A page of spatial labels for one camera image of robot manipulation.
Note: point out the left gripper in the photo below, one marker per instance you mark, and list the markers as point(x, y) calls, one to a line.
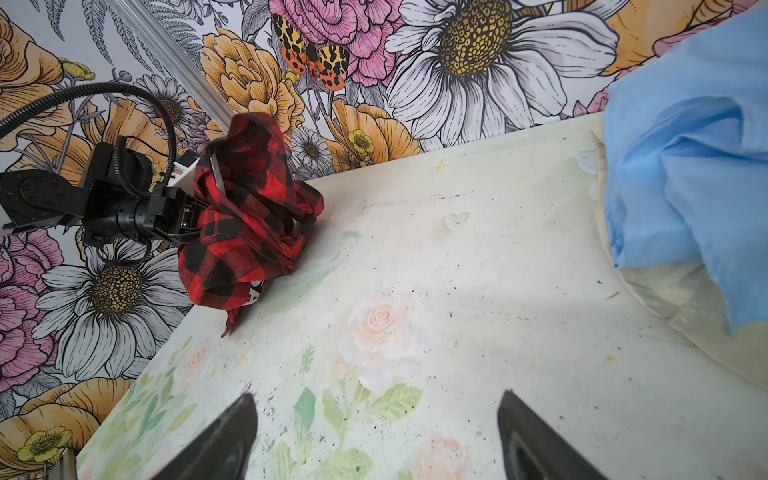
point(168, 214)

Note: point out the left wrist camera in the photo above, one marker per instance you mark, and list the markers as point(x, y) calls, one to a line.
point(182, 176)

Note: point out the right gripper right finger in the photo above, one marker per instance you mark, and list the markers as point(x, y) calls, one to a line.
point(532, 449)

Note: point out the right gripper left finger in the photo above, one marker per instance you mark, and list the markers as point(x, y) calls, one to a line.
point(222, 450)

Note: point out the red black plaid cloth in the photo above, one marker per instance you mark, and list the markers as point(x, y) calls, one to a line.
point(256, 222)

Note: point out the left aluminium corner post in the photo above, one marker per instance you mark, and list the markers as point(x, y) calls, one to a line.
point(140, 19)

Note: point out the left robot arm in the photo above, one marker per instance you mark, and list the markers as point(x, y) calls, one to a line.
point(37, 199)

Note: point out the light blue cloth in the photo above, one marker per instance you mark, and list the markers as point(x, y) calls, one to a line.
point(686, 140)

